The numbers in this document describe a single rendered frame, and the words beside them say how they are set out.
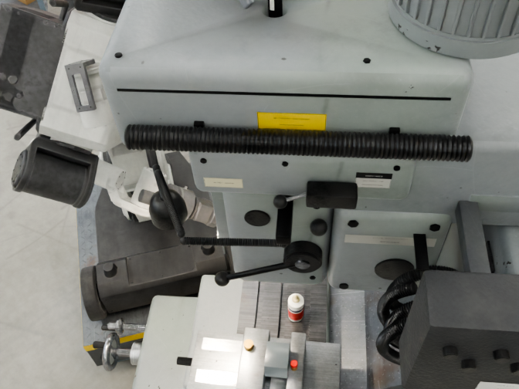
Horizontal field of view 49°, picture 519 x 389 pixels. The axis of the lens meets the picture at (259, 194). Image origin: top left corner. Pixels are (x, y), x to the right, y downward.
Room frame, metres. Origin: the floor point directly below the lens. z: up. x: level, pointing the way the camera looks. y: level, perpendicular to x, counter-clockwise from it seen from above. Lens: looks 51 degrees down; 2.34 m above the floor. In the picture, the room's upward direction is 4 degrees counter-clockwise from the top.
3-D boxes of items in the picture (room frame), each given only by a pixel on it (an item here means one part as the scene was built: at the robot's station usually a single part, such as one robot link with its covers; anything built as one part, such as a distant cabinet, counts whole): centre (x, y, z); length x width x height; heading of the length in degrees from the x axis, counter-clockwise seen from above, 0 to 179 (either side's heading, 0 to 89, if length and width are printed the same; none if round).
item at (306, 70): (0.67, -0.05, 1.81); 0.47 x 0.26 x 0.16; 82
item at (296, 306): (0.68, -0.07, 1.02); 0.04 x 0.04 x 0.11
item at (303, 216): (0.67, -0.04, 1.47); 0.21 x 0.19 x 0.32; 172
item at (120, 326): (0.89, 0.47, 0.55); 0.22 x 0.06 x 0.06; 82
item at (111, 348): (0.74, 0.46, 0.67); 0.16 x 0.12 x 0.12; 82
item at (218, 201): (0.69, 0.07, 1.44); 0.04 x 0.04 x 0.21; 82
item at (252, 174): (0.67, -0.08, 1.68); 0.34 x 0.24 x 0.10; 82
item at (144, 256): (1.34, 0.41, 0.59); 0.64 x 0.52 x 0.33; 11
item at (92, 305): (1.06, 0.63, 0.50); 0.20 x 0.05 x 0.20; 11
